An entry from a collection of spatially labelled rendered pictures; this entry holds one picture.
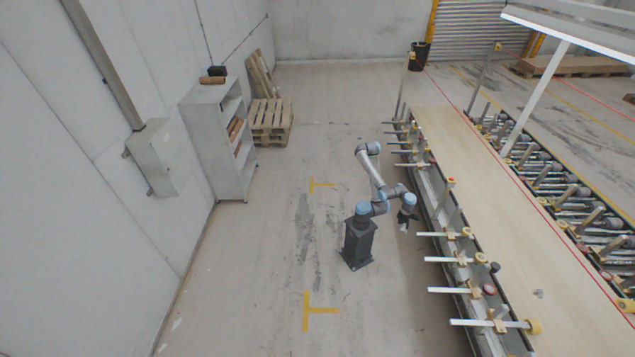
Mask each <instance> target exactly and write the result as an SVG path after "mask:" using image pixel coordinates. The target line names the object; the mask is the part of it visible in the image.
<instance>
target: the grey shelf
mask: <svg viewBox="0 0 635 357"><path fill-rule="evenodd" d="M225 80H226V83H225V84H200V83H199V82H198V83H197V85H195V86H194V87H193V88H192V89H191V90H190V91H189V92H188V93H187V94H186V95H185V96H184V97H183V98H182V99H181V100H180V102H178V103H177V104H178V107H179V110H180V111H181V114H182V117H183V119H184V122H185V124H186V127H187V129H188V131H189V134H190V136H191V139H192V141H193V144H194V147H195V148H196V151H197V154H198V157H199V159H200V161H201V164H202V166H203V169H204V171H205V173H206V176H207V179H208V182H209V184H210V187H211V188H212V191H213V194H214V196H215V199H216V201H217V203H220V200H244V202H245V203H247V198H246V194H247V189H248V185H249V183H250V181H251V179H252V175H253V173H254V169H255V167H258V166H259V165H258V162H257V156H256V152H255V148H254V143H253V139H252V133H251V130H250V126H249V120H248V117H247V111H246V107H245V101H244V97H243V94H242V88H241V84H240V78H239V74H228V75H227V76H226V77H225ZM237 84H238V85H237ZM238 87H239V88H238ZM239 90H240V91H239ZM220 102H221V103H222V107H223V112H221V109H220ZM242 106H243V107H242ZM243 109H244V110H243ZM244 112H245V113H244ZM235 115H236V116H237V117H238V118H239V119H240V118H241V119H243V120H244V123H243V124H242V127H241V128H240V131H239V132H238V134H237V136H236V138H235V139H234V141H233V143H232V145H231V144H230V139H229V136H228V133H227V129H226V127H227V125H228V124H229V122H230V120H232V118H233V117H234V116H235ZM245 118H246V119H245ZM247 128H248V129H247ZM248 131H249V132H248ZM223 134H224V135H223ZM250 135H251V136H250ZM224 136H225V137H224ZM249 137H250V138H249ZM240 140H242V144H241V147H240V150H239V152H238V154H237V157H236V159H235V156H234V151H235V149H236V147H237V144H238V142H239V141H240ZM225 141H226V142H225ZM226 143H227V144H226ZM253 148H254V149H253ZM252 150H253V151H252ZM253 152H254V154H253ZM231 155H232V156H231ZM230 157H231V158H230ZM231 160H232V161H231Z"/></svg>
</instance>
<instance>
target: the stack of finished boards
mask: <svg viewBox="0 0 635 357"><path fill-rule="evenodd" d="M522 60H524V61H526V62H528V63H530V64H532V65H534V66H535V67H537V68H539V69H541V70H542V71H544V72H545V71H546V68H547V67H548V65H549V63H550V61H551V60H552V58H531V59H522ZM522 60H520V59H518V61H517V66H519V67H521V68H523V69H525V70H527V71H528V72H530V73H532V74H544V72H542V71H541V70H539V69H537V68H535V67H533V66H531V65H530V64H527V63H526V62H524V61H522ZM626 67H627V64H625V63H623V62H619V61H616V60H614V59H610V58H608V57H604V56H599V57H562V59H561V61H560V62H559V64H558V66H557V68H556V70H555V71H554V74H560V73H583V72H624V71H625V69H626Z"/></svg>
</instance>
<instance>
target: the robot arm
mask: <svg viewBox="0 0 635 357"><path fill-rule="evenodd" d="M380 151H381V146H380V144H379V143H378V142H377V141H370V142H362V143H361V144H359V145H358V146H357V147H356V149H355V151H354V155H355V157H356V158H357V159H358V160H359V161H360V162H361V164H362V166H363V167H364V169H365V171H366V172H367V174H368V175H369V178H370V184H371V195H372V198H371V199H370V201H371V202H367V201H365V200H361V201H359V202H358V203H357V204H356V207H355V213H354V217H353V219H352V226H353V228H354V229H356V230H359V231H365V230H367V229H368V228H370V224H371V223H370V220H369V218H371V217H376V216H379V215H385V214H387V213H389V211H390V203H389V202H388V200H391V199H394V198H399V199H400V200H401V201H402V202H403V204H402V206H401V209H400V210H399V213H398V214H397V216H398V217H397V218H398V224H403V223H406V224H403V227H401V228H400V230H402V231H404V232H405V234H406V233H407V231H408V227H409V218H410V219H413V220H416V221H418V220H420V218H419V216H418V215H415V214H413V213H412V212H413V209H414V206H415V204H416V201H417V197H416V195H415V194H413V193H410V192H409V191H408V189H407V188H406V187H405V186H404V185H403V184H401V183H397V184H395V185H394V187H392V188H388V187H387V185H386V184H385V182H384V181H383V179H382V178H381V169H380V162H379V152H380Z"/></svg>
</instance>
